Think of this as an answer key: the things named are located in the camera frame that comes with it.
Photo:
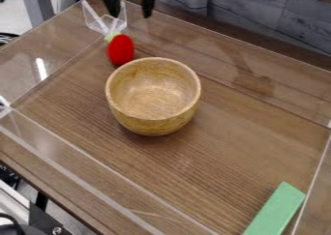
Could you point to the red plush fruit green stem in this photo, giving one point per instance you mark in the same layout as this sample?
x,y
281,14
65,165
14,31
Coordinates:
x,y
121,48

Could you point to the wooden bowl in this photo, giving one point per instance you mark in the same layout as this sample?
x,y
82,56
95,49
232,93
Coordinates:
x,y
153,95

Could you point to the green rectangular block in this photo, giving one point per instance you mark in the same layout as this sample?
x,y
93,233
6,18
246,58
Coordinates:
x,y
277,212

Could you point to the clear acrylic enclosure wall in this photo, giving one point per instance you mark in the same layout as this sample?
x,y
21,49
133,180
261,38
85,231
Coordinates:
x,y
201,181

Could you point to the black equipment bottom left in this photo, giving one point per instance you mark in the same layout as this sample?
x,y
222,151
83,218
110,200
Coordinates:
x,y
30,222

